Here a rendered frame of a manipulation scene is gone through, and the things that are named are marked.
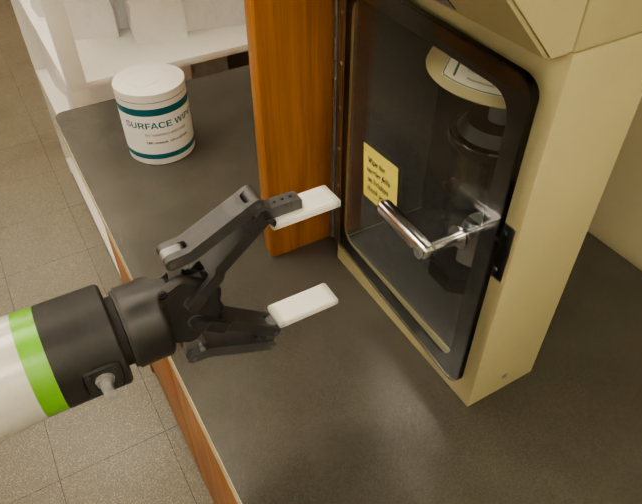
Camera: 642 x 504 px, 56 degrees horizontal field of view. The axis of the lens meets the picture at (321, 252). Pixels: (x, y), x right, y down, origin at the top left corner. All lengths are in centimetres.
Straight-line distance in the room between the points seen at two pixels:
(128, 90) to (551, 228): 78
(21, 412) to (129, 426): 143
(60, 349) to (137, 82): 74
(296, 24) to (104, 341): 46
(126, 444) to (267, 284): 109
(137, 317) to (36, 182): 248
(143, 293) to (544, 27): 37
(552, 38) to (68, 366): 43
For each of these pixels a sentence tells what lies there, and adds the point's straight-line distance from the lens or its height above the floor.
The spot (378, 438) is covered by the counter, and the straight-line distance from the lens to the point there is 77.
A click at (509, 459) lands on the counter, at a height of 94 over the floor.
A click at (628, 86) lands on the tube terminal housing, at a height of 136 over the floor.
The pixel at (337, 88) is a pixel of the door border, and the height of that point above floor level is 124.
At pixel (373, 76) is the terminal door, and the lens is 69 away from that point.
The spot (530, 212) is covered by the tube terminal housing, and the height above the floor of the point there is 126.
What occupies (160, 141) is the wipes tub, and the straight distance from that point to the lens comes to 117.
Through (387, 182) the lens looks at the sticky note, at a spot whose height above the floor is 118.
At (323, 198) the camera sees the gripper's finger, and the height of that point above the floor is 127.
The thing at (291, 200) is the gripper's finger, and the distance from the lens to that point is 53.
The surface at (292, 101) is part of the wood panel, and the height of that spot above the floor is 121.
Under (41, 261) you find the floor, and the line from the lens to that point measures 255.
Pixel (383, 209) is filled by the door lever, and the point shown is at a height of 121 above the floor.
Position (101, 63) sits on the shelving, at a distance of 168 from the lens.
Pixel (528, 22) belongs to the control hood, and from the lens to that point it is 45.
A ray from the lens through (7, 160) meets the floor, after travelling 320.
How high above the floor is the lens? 161
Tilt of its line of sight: 43 degrees down
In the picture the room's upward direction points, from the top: straight up
